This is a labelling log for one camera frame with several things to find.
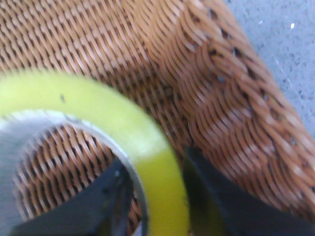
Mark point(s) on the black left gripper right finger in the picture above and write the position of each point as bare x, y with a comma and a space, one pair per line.
218, 207

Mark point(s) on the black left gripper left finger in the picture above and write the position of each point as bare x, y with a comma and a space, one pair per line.
101, 209

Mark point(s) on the yellow tape roll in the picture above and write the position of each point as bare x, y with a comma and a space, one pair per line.
60, 132

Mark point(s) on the brown wicker basket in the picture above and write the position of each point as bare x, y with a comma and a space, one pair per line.
190, 68

